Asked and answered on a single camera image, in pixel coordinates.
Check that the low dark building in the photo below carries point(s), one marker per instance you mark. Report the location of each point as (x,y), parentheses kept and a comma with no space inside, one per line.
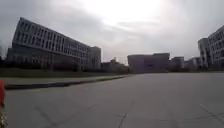
(115,66)

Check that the wide blocky grey building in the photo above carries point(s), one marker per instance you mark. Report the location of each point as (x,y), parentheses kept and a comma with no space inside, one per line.
(148,62)

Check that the grey paved plaza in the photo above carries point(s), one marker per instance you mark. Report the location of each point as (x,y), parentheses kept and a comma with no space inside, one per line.
(150,100)

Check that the small grey building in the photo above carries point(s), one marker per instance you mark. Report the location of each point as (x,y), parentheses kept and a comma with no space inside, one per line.
(177,62)

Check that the dark raised kerb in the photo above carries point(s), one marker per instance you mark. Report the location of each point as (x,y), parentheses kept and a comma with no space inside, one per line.
(50,84)

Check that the large glass-fronted building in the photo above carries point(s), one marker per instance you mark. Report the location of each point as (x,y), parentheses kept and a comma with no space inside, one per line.
(43,45)

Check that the small pale building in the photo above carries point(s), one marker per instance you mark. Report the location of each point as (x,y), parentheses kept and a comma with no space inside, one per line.
(192,63)

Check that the long many-windowed building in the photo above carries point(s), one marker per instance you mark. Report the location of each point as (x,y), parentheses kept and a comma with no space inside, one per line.
(215,48)

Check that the robot's own part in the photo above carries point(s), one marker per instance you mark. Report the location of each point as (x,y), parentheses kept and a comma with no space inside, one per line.
(1,93)

